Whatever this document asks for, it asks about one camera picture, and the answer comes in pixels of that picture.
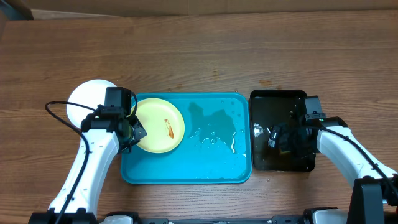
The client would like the yellow plate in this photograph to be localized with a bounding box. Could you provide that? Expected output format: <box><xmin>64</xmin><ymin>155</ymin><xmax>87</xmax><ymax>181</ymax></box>
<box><xmin>133</xmin><ymin>98</ymin><xmax>185</xmax><ymax>154</ymax></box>

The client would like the white plate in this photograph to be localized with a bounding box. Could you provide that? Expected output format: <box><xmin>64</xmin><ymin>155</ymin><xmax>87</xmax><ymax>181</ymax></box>
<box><xmin>67</xmin><ymin>79</ymin><xmax>116</xmax><ymax>128</ymax></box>

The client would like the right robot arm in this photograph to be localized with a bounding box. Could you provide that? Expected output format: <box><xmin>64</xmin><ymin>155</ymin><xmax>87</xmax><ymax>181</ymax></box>
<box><xmin>267</xmin><ymin>114</ymin><xmax>397</xmax><ymax>223</ymax></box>

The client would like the black water tray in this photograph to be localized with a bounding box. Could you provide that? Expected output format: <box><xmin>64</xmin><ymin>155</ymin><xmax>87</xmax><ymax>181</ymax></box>
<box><xmin>249</xmin><ymin>90</ymin><xmax>316</xmax><ymax>172</ymax></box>

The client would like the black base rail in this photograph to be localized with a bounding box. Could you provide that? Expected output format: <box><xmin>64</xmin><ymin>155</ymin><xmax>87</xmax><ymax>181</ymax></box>
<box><xmin>100</xmin><ymin>207</ymin><xmax>348</xmax><ymax>224</ymax></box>

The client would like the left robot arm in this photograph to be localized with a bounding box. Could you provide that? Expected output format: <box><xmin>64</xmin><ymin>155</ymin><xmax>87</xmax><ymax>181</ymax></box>
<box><xmin>29</xmin><ymin>105</ymin><xmax>147</xmax><ymax>223</ymax></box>

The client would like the teal plastic tray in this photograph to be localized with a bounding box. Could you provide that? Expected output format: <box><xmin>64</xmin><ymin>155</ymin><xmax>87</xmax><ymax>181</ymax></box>
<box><xmin>120</xmin><ymin>93</ymin><xmax>252</xmax><ymax>184</ymax></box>

